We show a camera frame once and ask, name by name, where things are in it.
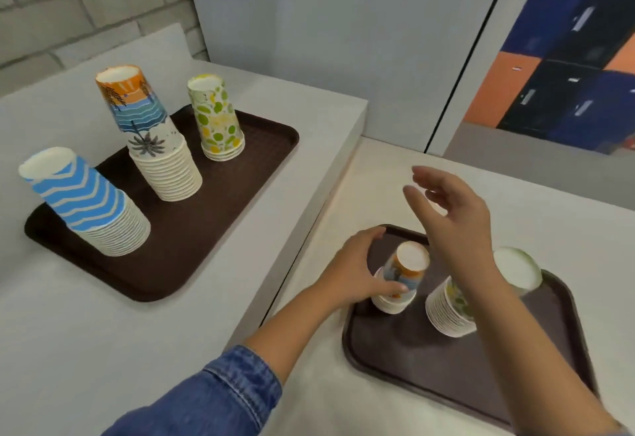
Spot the person's right hand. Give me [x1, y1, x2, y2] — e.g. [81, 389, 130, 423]
[402, 166, 498, 293]

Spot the person's left hand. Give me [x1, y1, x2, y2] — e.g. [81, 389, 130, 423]
[317, 226, 409, 310]

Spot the stack of beach print cups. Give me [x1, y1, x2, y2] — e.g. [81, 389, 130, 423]
[95, 65, 203, 202]
[371, 240, 431, 315]

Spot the person's right forearm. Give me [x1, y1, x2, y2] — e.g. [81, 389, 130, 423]
[466, 274, 623, 436]

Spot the person's left forearm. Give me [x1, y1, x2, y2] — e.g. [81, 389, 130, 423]
[102, 282, 350, 436]

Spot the brown plastic tray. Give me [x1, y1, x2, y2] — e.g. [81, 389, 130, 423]
[342, 224, 599, 432]
[24, 105, 300, 303]

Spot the stack of green dotted cups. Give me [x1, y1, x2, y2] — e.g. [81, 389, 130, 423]
[187, 74, 246, 162]
[425, 246, 544, 338]

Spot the blue denim sleeve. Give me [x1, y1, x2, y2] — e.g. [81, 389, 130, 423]
[102, 345, 283, 436]

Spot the stack of blue zigzag cups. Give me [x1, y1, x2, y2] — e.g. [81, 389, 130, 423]
[18, 147, 151, 258]

